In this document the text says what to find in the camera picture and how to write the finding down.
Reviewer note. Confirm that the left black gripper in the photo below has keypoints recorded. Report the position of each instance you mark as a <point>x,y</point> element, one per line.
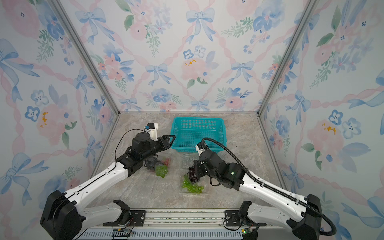
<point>166,139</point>

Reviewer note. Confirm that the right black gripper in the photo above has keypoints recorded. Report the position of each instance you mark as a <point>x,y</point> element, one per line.
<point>197,169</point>

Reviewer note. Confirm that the clear clamshell container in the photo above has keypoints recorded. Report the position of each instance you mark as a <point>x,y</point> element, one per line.
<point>188,161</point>
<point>160,158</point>

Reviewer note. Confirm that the pink red grape bunch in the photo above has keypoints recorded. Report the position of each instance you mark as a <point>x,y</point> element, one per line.
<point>167,162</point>

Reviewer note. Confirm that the small green grape bunch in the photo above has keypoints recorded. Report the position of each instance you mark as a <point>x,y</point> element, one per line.
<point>192,187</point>

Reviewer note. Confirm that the dark blue grape bunch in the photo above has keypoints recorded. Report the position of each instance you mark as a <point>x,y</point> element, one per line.
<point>151,163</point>

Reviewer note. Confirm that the green grape leaf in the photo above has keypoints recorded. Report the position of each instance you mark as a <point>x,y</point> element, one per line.
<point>161,170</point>

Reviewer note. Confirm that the purple red grape bunch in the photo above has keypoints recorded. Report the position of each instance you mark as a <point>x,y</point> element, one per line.
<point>192,175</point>

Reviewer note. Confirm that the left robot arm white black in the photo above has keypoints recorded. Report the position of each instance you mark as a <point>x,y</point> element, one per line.
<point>66,215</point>

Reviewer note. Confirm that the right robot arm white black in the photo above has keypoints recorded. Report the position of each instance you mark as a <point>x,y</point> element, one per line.
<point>302,215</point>

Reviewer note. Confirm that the teal plastic basket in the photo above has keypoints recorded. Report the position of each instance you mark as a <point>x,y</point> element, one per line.
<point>189,131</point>

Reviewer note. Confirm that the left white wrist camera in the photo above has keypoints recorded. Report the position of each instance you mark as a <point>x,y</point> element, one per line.
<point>152,128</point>

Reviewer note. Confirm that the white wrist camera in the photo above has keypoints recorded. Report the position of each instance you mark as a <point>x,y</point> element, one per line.
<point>201,147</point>
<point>152,128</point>

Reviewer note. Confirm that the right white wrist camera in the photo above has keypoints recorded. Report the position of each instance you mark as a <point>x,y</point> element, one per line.
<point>201,147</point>

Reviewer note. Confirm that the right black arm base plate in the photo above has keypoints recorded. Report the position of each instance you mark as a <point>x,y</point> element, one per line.
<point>232,220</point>

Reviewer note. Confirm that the aluminium front rail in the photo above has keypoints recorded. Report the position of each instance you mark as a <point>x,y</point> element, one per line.
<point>189,225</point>

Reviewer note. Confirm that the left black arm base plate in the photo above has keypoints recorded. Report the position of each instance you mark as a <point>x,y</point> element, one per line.
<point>132,218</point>

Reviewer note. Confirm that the left aluminium corner post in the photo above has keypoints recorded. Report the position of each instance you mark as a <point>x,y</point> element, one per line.
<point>85,56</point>

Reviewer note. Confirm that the aluminium corner post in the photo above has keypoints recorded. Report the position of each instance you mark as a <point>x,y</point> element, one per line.
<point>85,56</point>
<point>303,22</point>

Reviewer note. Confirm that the right aluminium corner post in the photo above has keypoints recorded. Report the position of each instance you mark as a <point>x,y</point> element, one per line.
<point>303,22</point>

